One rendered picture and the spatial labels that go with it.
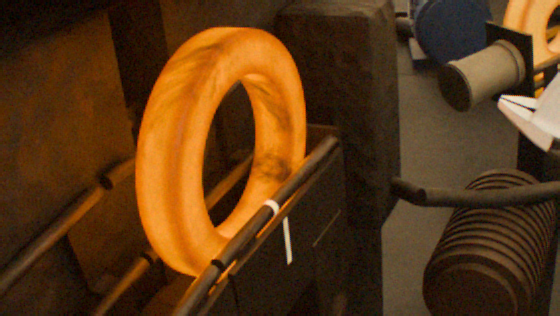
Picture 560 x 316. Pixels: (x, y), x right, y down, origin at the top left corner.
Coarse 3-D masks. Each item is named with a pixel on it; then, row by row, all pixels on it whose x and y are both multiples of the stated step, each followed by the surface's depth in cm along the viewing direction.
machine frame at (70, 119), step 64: (0, 0) 46; (64, 0) 51; (128, 0) 50; (192, 0) 56; (256, 0) 65; (0, 64) 40; (64, 64) 45; (128, 64) 57; (0, 128) 41; (64, 128) 45; (128, 128) 51; (0, 192) 41; (64, 192) 46; (128, 192) 52; (0, 256) 42; (64, 256) 47; (128, 256) 53
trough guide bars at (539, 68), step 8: (552, 32) 87; (536, 64) 80; (544, 64) 80; (552, 64) 80; (536, 72) 79; (544, 72) 80; (552, 72) 80; (536, 80) 80; (544, 80) 80; (552, 80) 81; (536, 88) 80; (544, 88) 81
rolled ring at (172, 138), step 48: (192, 48) 46; (240, 48) 48; (192, 96) 44; (288, 96) 55; (144, 144) 44; (192, 144) 44; (288, 144) 56; (144, 192) 45; (192, 192) 45; (192, 240) 46
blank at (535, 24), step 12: (516, 0) 79; (528, 0) 78; (540, 0) 78; (552, 0) 79; (516, 12) 79; (528, 12) 78; (540, 12) 79; (504, 24) 81; (516, 24) 79; (528, 24) 79; (540, 24) 80; (540, 36) 80; (540, 48) 81; (552, 48) 84; (540, 60) 82
